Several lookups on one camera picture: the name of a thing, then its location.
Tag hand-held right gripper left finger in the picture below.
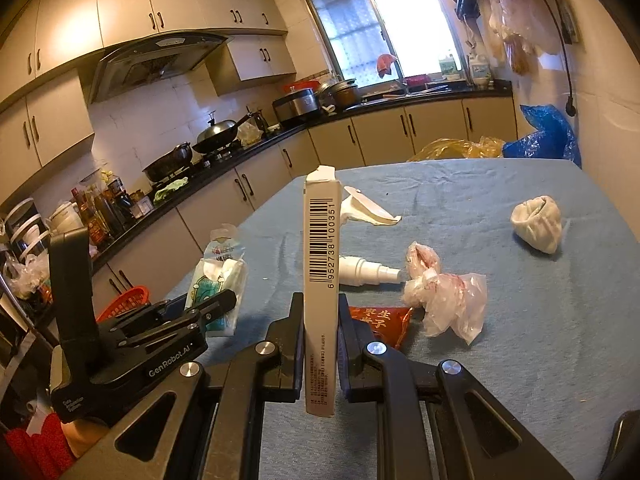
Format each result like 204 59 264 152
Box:
60 291 306 480

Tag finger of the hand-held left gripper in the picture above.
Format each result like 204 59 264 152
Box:
120 288 237 349
114 298 176 332

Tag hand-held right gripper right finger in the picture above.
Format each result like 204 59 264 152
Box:
337 292 576 480

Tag orange plastic basket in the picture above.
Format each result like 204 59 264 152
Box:
96 286 151 324

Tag tissue pack with green cartoon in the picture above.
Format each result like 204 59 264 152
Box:
185 257 249 339

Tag white spray bottle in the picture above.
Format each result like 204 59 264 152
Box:
339 255 402 287

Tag white cardboard box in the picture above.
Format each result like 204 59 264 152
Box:
302 165 344 418

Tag clear plastic bag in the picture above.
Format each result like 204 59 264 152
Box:
402 241 489 346

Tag person's left hand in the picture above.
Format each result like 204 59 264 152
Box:
61 419 110 459

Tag red snack packet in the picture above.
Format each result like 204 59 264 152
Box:
347 305 415 352

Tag pile of clear plastic bags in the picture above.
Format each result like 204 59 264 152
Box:
2 252 53 302

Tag white printed pouch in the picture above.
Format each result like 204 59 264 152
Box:
207 224 244 262

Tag white electric kettle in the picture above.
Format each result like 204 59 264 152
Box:
47 201 84 236

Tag row of sauce bottles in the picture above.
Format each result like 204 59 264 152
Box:
70 174 152 247

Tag small clear container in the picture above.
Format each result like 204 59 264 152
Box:
129 194 154 219

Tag green leafy vegetables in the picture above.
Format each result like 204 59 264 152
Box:
152 177 190 206

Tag white torn packaging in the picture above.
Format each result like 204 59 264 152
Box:
341 186 403 228

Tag red floor mat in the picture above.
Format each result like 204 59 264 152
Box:
4 410 77 480

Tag black frying pan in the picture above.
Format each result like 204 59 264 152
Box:
142 142 195 184

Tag black kitchen countertop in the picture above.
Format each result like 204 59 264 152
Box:
87 85 515 274

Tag black wok with lid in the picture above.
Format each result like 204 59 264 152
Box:
191 114 252 155

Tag pale plastic bag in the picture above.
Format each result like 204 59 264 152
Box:
237 119 264 146

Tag silver rice cooker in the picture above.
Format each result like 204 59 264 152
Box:
272 87 321 129

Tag row of beige lower cabinets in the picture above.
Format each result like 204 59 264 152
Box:
90 95 519 312

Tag row of beige cabinets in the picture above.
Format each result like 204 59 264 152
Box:
90 95 519 312
0 0 299 202

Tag yellow plastic bag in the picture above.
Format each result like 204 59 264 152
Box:
407 136 506 162

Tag white rolled cloth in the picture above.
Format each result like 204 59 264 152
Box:
510 195 565 256

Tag steel pot with lid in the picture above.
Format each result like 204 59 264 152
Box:
315 79 347 107

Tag brown pot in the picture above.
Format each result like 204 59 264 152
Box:
331 80 361 110

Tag black range hood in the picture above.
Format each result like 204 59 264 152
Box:
88 31 235 106

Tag red cloth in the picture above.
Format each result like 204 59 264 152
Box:
375 53 399 79

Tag dark chair backrest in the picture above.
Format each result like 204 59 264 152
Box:
599 409 640 480

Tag blue plastic bag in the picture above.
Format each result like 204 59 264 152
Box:
502 104 584 169

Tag row of beige upper cabinets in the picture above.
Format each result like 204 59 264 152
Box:
0 0 299 202

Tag white labelled jug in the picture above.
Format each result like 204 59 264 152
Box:
469 52 494 89

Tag kitchen window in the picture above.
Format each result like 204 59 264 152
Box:
286 0 462 94

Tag hanging plastic bags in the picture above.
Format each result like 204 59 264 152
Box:
450 0 567 77

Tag black power cable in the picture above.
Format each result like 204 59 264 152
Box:
532 0 584 117

